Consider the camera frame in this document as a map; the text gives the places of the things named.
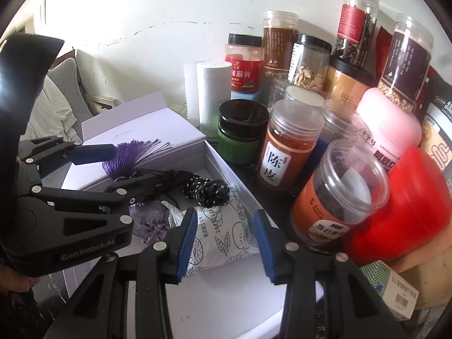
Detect jar with brown label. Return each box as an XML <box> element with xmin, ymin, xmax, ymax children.
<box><xmin>262</xmin><ymin>10</ymin><xmax>299</xmax><ymax>78</ymax></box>

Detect tan kraft pouch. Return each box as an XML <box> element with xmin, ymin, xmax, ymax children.
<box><xmin>388</xmin><ymin>233</ymin><xmax>452</xmax><ymax>308</ymax></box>

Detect purple tasselled sachet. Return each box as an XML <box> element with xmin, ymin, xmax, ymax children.
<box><xmin>102</xmin><ymin>139</ymin><xmax>171</xmax><ymax>246</ymax></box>

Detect blue packet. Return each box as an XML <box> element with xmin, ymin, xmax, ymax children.
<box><xmin>312</xmin><ymin>138</ymin><xmax>329</xmax><ymax>173</ymax></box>

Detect light blue box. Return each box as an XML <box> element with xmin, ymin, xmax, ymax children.
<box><xmin>231</xmin><ymin>90</ymin><xmax>264</xmax><ymax>104</ymax></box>

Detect pink canister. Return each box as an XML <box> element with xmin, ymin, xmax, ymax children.
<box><xmin>355</xmin><ymin>88</ymin><xmax>422</xmax><ymax>173</ymax></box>

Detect black polka dot scrunchie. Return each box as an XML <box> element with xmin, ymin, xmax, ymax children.
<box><xmin>183</xmin><ymin>179</ymin><xmax>230</xmax><ymax>208</ymax></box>

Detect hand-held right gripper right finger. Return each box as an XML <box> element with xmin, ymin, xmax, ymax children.
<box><xmin>253</xmin><ymin>209</ymin><xmax>407</xmax><ymax>339</ymax></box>

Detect white printed bread packet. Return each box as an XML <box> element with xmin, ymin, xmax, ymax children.
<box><xmin>169</xmin><ymin>183</ymin><xmax>262</xmax><ymax>279</ymax></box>

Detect grey upholstered chair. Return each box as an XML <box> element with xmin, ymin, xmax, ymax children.
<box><xmin>46</xmin><ymin>56</ymin><xmax>96</xmax><ymax>142</ymax></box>

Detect lavender gift box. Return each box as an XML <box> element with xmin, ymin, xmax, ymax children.
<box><xmin>53</xmin><ymin>91</ymin><xmax>325</xmax><ymax>339</ymax></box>

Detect tall jar red label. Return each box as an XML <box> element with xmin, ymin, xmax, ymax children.
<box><xmin>334</xmin><ymin>0</ymin><xmax>380</xmax><ymax>68</ymax></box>

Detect green jar black lid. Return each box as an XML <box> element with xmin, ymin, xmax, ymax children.
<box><xmin>217</xmin><ymin>99</ymin><xmax>271</xmax><ymax>165</ymax></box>

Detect person's left hand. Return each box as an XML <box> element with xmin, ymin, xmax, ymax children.
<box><xmin>0</xmin><ymin>259</ymin><xmax>41</xmax><ymax>294</ymax></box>

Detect white paper roll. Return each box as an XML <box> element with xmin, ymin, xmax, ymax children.
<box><xmin>184</xmin><ymin>61</ymin><xmax>234</xmax><ymax>138</ymax></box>

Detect pale green garment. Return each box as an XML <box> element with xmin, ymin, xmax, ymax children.
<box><xmin>26</xmin><ymin>78</ymin><xmax>82</xmax><ymax>145</ymax></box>

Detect tall jar dark label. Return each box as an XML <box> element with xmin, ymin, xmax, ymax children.
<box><xmin>378</xmin><ymin>12</ymin><xmax>434</xmax><ymax>114</ymax></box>

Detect red foil bag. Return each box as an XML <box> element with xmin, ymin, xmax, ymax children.
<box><xmin>374</xmin><ymin>26</ymin><xmax>394</xmax><ymax>78</ymax></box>

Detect black-lid jar dried slices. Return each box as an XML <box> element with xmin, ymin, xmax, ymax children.
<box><xmin>288</xmin><ymin>34</ymin><xmax>333</xmax><ymax>92</ymax></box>

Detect small white medicine box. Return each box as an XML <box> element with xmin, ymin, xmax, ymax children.
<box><xmin>358</xmin><ymin>259</ymin><xmax>421</xmax><ymax>322</ymax></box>

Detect red-label seasoning jar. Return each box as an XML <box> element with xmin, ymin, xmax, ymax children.
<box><xmin>225</xmin><ymin>33</ymin><xmax>264</xmax><ymax>92</ymax></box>

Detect beige wooden frame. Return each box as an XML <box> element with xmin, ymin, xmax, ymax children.
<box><xmin>86</xmin><ymin>93</ymin><xmax>119</xmax><ymax>114</ymax></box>

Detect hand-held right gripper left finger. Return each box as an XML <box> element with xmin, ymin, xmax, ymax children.
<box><xmin>42</xmin><ymin>208</ymin><xmax>198</xmax><ymax>339</ymax></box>

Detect orange-label jar clear lid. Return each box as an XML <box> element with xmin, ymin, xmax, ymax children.
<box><xmin>290</xmin><ymin>139</ymin><xmax>391</xmax><ymax>248</ymax></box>

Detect white-lid clear jar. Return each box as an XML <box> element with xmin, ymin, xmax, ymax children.
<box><xmin>284</xmin><ymin>85</ymin><xmax>325</xmax><ymax>108</ymax></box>

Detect clear empty jar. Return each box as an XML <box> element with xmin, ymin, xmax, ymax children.
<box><xmin>320</xmin><ymin>99</ymin><xmax>368</xmax><ymax>145</ymax></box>
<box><xmin>270</xmin><ymin>78</ymin><xmax>294</xmax><ymax>110</ymax></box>

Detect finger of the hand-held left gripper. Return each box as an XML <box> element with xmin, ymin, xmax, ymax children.
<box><xmin>19</xmin><ymin>136</ymin><xmax>117</xmax><ymax>181</ymax></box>
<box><xmin>32</xmin><ymin>175</ymin><xmax>166</xmax><ymax>241</ymax></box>

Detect black-lid jar tan powder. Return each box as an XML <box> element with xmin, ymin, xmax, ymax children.
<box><xmin>323</xmin><ymin>56</ymin><xmax>375</xmax><ymax>101</ymax></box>

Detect red canister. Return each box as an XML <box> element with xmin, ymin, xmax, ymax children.
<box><xmin>341</xmin><ymin>147</ymin><xmax>452</xmax><ymax>265</ymax></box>

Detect orange jar white label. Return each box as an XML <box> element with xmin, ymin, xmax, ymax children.
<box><xmin>257</xmin><ymin>99</ymin><xmax>325</xmax><ymax>193</ymax></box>

